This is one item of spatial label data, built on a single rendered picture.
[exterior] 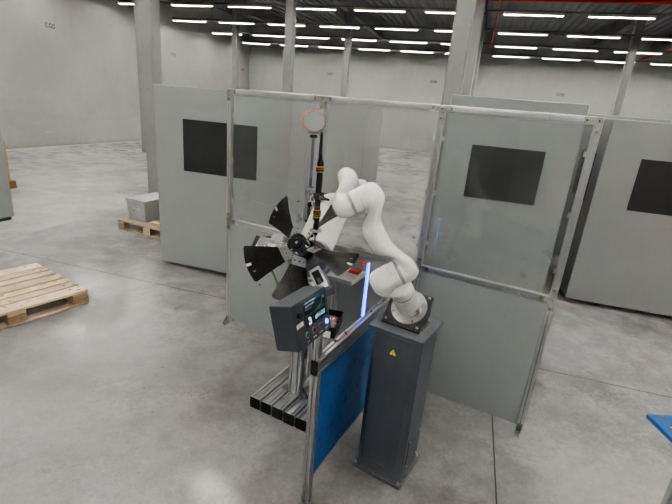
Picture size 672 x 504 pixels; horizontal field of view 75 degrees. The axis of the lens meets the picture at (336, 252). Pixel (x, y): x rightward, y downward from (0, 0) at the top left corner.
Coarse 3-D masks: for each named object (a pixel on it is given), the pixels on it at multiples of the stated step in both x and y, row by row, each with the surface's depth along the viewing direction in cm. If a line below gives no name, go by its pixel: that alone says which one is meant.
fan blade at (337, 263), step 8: (320, 256) 247; (328, 256) 248; (336, 256) 249; (344, 256) 250; (352, 256) 250; (328, 264) 242; (336, 264) 243; (344, 264) 243; (352, 264) 244; (336, 272) 239
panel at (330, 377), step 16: (368, 336) 263; (352, 352) 244; (368, 352) 269; (336, 368) 228; (352, 368) 250; (368, 368) 277; (320, 384) 215; (336, 384) 234; (352, 384) 256; (320, 400) 219; (336, 400) 239; (352, 400) 263; (320, 416) 224; (336, 416) 245; (352, 416) 270; (320, 432) 229; (336, 432) 250; (320, 448) 234; (320, 464) 239
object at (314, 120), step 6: (306, 114) 295; (312, 114) 296; (318, 114) 296; (306, 120) 297; (312, 120) 297; (318, 120) 297; (324, 120) 298; (306, 126) 298; (312, 126) 298; (318, 126) 299; (324, 126) 302; (312, 132) 302
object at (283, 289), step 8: (288, 272) 249; (296, 272) 251; (304, 272) 254; (280, 280) 246; (288, 280) 247; (296, 280) 249; (304, 280) 252; (280, 288) 245; (288, 288) 246; (296, 288) 247; (272, 296) 243; (280, 296) 243
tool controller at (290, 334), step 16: (304, 288) 188; (320, 288) 185; (272, 304) 172; (288, 304) 169; (304, 304) 173; (320, 304) 184; (272, 320) 172; (288, 320) 168; (304, 320) 173; (320, 320) 183; (288, 336) 170; (304, 336) 173
